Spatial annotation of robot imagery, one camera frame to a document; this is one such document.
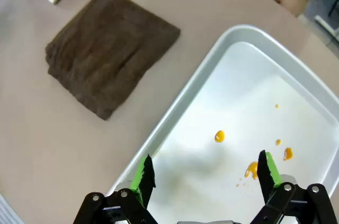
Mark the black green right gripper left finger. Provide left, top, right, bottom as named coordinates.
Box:
left=73, top=154, right=159, bottom=224

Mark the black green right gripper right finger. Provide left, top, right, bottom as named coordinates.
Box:
left=248, top=149, right=336, bottom=224

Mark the silver metal tray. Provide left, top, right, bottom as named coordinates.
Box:
left=105, top=24, right=339, bottom=224

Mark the large orange sauce smear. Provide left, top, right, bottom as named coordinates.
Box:
left=244, top=162, right=259, bottom=180

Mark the brown cloth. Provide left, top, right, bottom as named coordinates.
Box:
left=44, top=0, right=181, bottom=121

